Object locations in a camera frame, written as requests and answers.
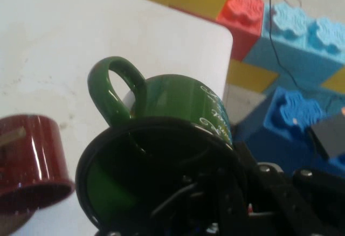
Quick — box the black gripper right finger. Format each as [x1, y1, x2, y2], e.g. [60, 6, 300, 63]
[234, 142, 345, 236]

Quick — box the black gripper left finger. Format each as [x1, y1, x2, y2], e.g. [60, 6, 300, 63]
[150, 170, 249, 236]

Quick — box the green mug with white script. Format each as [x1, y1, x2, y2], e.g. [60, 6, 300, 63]
[75, 55, 247, 231]

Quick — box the dark grey box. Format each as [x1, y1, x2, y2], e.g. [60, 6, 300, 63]
[307, 112, 345, 161]

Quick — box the light blue giant building block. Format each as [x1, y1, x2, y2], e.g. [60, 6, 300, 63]
[242, 3, 345, 86]

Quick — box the red giant building block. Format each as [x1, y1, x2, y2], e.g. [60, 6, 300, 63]
[215, 0, 265, 62]

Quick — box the red mug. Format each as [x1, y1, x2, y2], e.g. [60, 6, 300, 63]
[0, 114, 75, 215]

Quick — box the thin black cable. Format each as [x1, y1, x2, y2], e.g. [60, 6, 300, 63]
[268, 0, 345, 105]

